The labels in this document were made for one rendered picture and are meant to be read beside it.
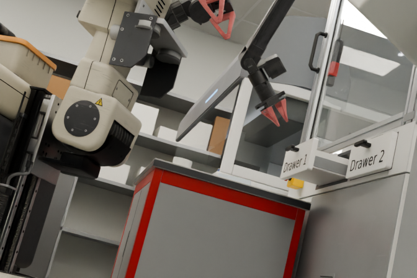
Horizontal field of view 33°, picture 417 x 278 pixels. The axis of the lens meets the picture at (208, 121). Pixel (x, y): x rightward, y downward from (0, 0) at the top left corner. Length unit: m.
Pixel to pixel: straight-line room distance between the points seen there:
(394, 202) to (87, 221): 4.71
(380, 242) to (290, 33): 1.65
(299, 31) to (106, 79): 1.65
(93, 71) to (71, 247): 4.53
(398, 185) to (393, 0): 0.71
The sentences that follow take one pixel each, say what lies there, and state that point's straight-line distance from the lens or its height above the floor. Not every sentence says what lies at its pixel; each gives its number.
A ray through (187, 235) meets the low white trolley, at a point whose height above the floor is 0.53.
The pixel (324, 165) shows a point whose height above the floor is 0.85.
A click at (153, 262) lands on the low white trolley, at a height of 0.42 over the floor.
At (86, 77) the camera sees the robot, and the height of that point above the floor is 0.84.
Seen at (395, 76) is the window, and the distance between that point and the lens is 2.28.
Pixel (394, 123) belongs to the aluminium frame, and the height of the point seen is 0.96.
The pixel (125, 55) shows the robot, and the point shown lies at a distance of 1.94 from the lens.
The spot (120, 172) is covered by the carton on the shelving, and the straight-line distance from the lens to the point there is 6.13.
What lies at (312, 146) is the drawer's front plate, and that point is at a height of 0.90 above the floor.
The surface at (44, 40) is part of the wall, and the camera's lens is 6.69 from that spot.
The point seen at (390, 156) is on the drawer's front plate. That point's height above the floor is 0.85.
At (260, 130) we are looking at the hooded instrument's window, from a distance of 3.29.
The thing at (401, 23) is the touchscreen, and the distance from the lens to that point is 1.48.
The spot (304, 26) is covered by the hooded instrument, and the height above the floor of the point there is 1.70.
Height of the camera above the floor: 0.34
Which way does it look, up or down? 14 degrees up
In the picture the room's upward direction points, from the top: 15 degrees clockwise
